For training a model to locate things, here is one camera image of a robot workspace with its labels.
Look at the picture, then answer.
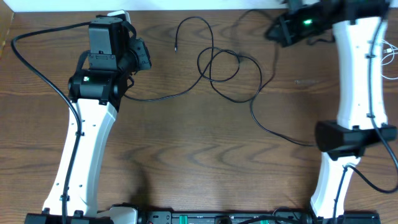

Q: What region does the white USB cable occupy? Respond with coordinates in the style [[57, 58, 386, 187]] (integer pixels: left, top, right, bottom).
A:
[[379, 39, 398, 80]]

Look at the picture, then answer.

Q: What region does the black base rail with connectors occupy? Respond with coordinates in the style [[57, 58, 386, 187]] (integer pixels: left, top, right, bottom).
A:
[[24, 204, 381, 224]]

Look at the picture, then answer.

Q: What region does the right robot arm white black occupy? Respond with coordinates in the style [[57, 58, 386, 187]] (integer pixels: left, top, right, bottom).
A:
[[266, 0, 397, 223]]

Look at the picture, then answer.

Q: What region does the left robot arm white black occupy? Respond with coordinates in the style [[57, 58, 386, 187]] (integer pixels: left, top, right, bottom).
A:
[[42, 10, 152, 217]]

